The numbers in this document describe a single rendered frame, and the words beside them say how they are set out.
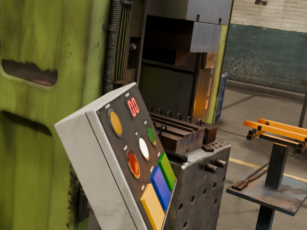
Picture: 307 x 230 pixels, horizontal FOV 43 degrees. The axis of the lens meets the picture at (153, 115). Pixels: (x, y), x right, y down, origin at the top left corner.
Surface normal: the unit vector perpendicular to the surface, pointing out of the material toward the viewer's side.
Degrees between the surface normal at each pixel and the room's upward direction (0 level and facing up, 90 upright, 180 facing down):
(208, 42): 90
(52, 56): 89
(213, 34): 90
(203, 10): 90
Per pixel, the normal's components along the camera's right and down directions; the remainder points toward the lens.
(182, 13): -0.56, 0.13
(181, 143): 0.82, 0.24
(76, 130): -0.17, 0.22
